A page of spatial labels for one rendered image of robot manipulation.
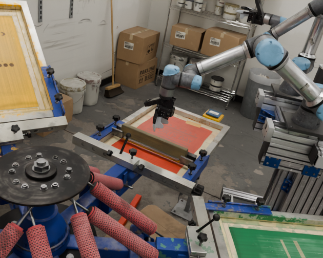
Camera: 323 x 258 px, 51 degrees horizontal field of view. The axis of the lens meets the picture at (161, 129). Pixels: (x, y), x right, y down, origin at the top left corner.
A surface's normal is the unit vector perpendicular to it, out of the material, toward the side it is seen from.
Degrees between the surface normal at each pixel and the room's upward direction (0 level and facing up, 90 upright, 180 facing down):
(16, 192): 0
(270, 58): 86
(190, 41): 91
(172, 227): 0
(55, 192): 0
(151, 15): 90
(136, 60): 91
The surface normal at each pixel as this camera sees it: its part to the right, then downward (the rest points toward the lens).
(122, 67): -0.47, 0.34
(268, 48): -0.18, 0.38
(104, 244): 0.17, -0.86
